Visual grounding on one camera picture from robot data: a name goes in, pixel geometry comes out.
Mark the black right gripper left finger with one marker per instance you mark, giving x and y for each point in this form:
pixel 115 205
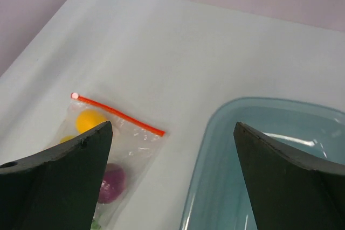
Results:
pixel 57 188

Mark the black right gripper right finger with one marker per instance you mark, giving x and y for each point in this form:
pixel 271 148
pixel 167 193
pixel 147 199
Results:
pixel 289 188

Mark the purple onion toy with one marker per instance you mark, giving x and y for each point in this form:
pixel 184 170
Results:
pixel 113 183

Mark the yellow lemon toy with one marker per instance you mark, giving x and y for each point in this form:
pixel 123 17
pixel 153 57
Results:
pixel 88 119

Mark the clear zip bag orange zipper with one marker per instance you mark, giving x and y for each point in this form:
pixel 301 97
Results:
pixel 135 145

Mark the red dragon fruit toy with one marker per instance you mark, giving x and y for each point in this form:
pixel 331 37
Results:
pixel 95 225

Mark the teal plastic fruit tray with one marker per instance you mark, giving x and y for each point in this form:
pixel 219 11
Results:
pixel 217 197

